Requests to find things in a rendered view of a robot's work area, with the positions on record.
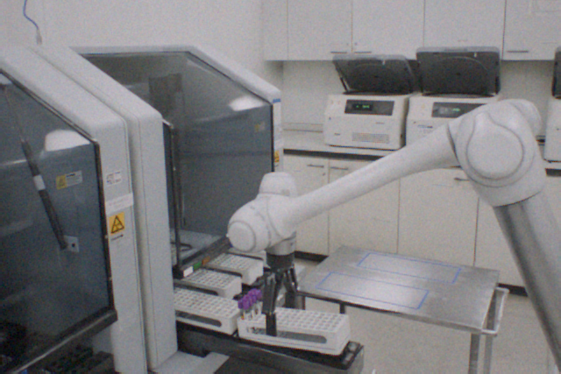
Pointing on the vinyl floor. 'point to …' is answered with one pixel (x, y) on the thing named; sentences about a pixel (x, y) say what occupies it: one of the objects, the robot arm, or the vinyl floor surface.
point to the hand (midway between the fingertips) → (280, 319)
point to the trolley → (412, 292)
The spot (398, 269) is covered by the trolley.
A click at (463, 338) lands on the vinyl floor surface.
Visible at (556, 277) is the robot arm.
